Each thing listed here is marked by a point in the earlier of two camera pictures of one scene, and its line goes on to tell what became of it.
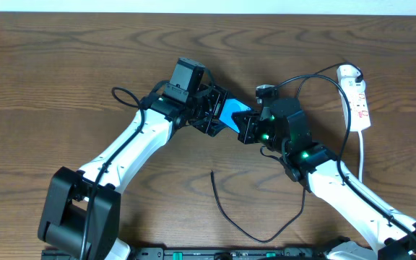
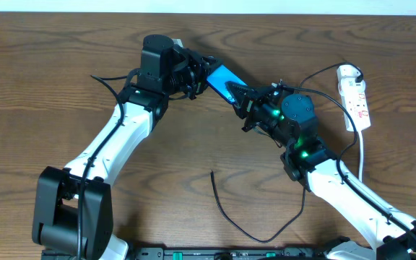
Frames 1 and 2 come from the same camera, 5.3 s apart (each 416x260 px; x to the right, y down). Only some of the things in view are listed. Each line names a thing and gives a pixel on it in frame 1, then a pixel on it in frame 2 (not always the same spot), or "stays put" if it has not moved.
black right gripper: [248, 127] → [251, 107]
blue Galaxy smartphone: [230, 106] → [217, 80]
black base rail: [230, 253] stays put
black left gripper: [213, 110] → [199, 72]
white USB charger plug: [347, 75] stays put
